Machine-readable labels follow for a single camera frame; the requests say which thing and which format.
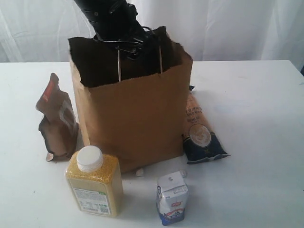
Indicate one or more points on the white backdrop curtain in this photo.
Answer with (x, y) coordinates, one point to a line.
(209, 30)

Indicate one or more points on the brown paper bag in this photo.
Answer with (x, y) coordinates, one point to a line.
(135, 117)

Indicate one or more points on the brown pouch with orange label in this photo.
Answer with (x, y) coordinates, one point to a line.
(58, 126)

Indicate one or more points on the yellow millet plastic bottle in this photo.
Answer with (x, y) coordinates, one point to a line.
(95, 181)

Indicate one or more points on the spaghetti pasta packet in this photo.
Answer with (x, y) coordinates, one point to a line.
(200, 143)

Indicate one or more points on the small white blue carton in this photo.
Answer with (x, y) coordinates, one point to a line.
(171, 198)

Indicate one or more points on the small white pebble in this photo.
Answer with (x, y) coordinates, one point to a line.
(139, 172)

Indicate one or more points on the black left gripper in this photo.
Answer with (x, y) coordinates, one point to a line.
(115, 24)

